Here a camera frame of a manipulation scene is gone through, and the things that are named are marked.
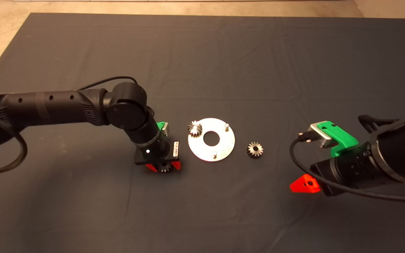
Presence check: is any dark table cloth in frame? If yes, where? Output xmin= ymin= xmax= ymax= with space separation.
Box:
xmin=0 ymin=13 xmax=405 ymax=253

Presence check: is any round metal carrier plate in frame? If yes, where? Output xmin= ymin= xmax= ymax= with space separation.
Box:
xmin=188 ymin=118 xmax=236 ymax=162

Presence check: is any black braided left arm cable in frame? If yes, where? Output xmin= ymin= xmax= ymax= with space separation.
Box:
xmin=0 ymin=112 xmax=28 ymax=175

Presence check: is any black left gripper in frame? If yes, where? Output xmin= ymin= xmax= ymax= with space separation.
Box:
xmin=134 ymin=138 xmax=181 ymax=173

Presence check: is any green right camera mount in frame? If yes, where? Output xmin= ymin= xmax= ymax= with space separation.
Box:
xmin=320 ymin=121 xmax=360 ymax=158

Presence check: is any thin black right camera cable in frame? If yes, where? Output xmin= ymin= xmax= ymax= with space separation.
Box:
xmin=289 ymin=131 xmax=405 ymax=203

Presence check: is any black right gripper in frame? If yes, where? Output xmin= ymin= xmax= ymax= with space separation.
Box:
xmin=290 ymin=149 xmax=376 ymax=197

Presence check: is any silver right camera box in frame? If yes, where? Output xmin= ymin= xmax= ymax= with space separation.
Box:
xmin=309 ymin=123 xmax=336 ymax=149

